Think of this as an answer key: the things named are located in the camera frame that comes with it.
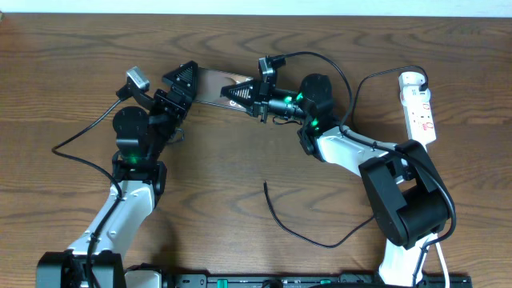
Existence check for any Galaxy smartphone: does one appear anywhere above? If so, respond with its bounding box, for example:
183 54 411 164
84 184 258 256
195 67 253 112

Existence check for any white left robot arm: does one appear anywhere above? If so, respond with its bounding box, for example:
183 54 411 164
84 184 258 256
36 61 199 287

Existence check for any black USB plug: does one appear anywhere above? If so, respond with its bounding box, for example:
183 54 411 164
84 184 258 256
419 82 428 91

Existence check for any white power strip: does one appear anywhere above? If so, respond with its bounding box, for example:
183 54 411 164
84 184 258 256
398 71 436 148

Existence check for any black charger cable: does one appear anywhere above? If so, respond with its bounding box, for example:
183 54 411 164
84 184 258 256
262 65 430 250

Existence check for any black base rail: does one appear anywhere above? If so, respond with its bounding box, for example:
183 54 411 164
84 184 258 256
123 272 473 288

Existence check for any white power strip cord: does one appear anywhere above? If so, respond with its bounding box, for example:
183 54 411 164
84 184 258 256
434 239 451 288

